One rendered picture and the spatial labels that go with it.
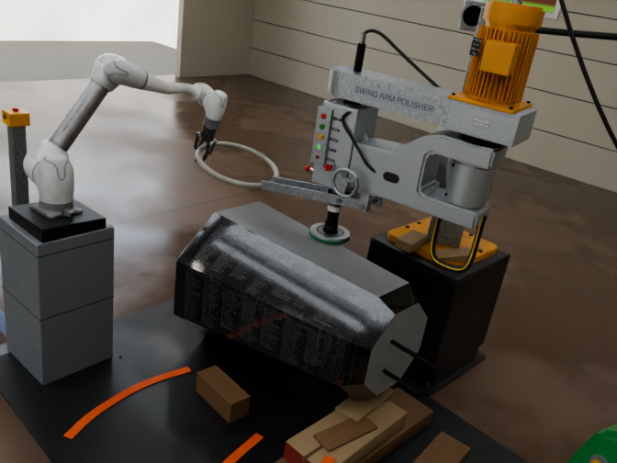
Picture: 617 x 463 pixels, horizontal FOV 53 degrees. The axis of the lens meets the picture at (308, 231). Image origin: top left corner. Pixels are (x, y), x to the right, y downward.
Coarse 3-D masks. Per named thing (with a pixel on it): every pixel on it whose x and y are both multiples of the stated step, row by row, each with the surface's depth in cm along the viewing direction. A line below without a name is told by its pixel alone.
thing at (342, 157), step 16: (336, 112) 291; (352, 112) 287; (368, 112) 294; (336, 128) 294; (352, 128) 289; (368, 128) 299; (336, 144) 296; (352, 144) 292; (336, 160) 298; (320, 176) 306; (336, 176) 301
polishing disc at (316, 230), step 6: (324, 222) 334; (312, 228) 325; (318, 228) 326; (342, 228) 331; (318, 234) 319; (324, 234) 320; (330, 234) 321; (336, 234) 322; (342, 234) 323; (348, 234) 324; (330, 240) 316; (336, 240) 316; (342, 240) 318
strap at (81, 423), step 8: (184, 368) 336; (160, 376) 327; (168, 376) 328; (136, 384) 319; (144, 384) 320; (120, 392) 311; (128, 392) 312; (112, 400) 306; (120, 400) 307; (96, 408) 299; (104, 408) 300; (88, 416) 293; (80, 424) 288; (72, 432) 283; (248, 440) 294; (256, 440) 294; (240, 448) 288; (248, 448) 289; (232, 456) 283; (240, 456) 284; (328, 456) 264
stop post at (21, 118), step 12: (12, 120) 361; (24, 120) 366; (12, 132) 366; (24, 132) 370; (12, 144) 369; (24, 144) 373; (12, 156) 373; (24, 156) 376; (12, 168) 377; (12, 180) 381; (24, 180) 382; (12, 192) 385; (24, 192) 385; (12, 204) 389
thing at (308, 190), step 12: (276, 180) 343; (288, 180) 338; (288, 192) 326; (300, 192) 322; (312, 192) 318; (324, 192) 314; (348, 192) 319; (336, 204) 311; (348, 204) 307; (372, 204) 307
